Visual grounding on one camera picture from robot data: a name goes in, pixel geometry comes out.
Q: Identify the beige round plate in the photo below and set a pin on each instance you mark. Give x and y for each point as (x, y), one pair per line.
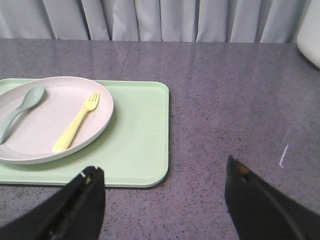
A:
(33, 134)

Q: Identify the white rounded object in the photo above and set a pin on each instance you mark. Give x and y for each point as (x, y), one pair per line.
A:
(308, 38)

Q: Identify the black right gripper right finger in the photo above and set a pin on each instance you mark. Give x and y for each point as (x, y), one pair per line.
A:
(261, 212)

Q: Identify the light green tray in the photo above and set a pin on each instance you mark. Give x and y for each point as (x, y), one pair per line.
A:
(133, 149)

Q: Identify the pale green spoon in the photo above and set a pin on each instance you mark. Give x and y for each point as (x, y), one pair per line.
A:
(32, 97)

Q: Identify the grey curtain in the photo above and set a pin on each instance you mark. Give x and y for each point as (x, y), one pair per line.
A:
(234, 21)

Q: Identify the yellow plastic fork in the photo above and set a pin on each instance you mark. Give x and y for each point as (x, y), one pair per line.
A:
(68, 135)

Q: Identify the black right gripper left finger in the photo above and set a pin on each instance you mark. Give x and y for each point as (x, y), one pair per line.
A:
(75, 212)

